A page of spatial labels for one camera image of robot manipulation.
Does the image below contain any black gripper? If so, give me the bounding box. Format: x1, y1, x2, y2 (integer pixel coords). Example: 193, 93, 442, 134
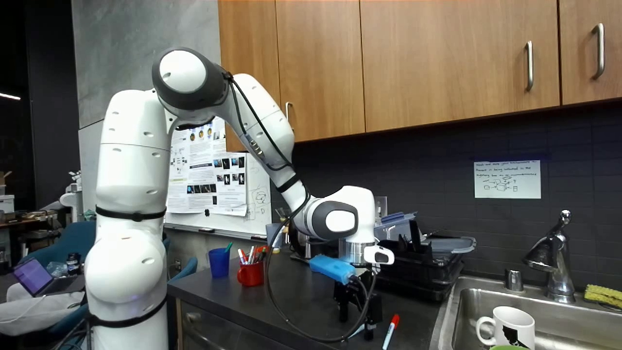
333, 274, 386, 342

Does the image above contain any red mug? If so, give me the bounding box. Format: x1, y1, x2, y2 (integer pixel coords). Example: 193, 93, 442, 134
236, 258, 267, 289

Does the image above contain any white mug black print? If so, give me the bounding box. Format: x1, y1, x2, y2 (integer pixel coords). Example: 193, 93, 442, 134
475, 305, 539, 350

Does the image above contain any red capped white marker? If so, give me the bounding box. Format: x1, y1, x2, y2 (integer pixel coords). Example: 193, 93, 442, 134
382, 313, 403, 350

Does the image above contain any clear plastic container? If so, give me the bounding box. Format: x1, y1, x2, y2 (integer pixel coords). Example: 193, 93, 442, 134
374, 192, 419, 243

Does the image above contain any translucent pale blue cup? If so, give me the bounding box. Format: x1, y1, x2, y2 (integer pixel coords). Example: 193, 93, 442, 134
265, 221, 287, 252

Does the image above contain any blue plastic cup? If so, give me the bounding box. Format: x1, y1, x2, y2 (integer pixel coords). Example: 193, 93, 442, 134
207, 247, 234, 282

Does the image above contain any whiteboard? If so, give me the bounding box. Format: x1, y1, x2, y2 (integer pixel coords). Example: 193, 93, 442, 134
164, 116, 275, 241

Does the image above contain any small metal cylinder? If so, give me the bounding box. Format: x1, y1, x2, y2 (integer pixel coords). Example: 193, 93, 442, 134
504, 266, 526, 293

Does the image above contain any paper sheet with photos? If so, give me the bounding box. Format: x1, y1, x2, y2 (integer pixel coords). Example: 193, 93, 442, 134
213, 151, 252, 219

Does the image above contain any chrome faucet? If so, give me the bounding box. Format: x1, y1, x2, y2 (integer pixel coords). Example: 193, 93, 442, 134
524, 206, 578, 305

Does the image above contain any stainless steel sink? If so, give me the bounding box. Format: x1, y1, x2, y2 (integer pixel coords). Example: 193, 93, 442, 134
446, 274, 622, 350

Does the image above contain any printed white paper sheet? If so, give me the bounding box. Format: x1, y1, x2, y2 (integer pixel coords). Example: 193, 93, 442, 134
168, 118, 230, 215

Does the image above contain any yellow green-backed sponge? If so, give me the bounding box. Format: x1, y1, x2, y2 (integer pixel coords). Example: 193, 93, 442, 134
584, 282, 622, 311

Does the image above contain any wooden upper cabinet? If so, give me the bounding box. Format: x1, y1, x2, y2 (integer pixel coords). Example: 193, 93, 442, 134
217, 0, 622, 151

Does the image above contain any blue chair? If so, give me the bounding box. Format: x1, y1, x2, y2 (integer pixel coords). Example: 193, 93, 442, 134
32, 217, 102, 276

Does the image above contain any white fabric heap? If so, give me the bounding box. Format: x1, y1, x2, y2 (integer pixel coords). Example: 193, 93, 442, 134
0, 284, 90, 340

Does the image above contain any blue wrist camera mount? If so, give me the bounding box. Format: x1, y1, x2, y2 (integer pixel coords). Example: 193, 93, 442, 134
308, 252, 360, 285

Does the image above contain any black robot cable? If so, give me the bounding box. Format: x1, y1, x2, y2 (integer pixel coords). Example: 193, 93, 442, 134
222, 70, 386, 346

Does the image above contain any white paper wall note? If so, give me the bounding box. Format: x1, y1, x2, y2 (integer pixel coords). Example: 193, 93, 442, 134
473, 157, 545, 202

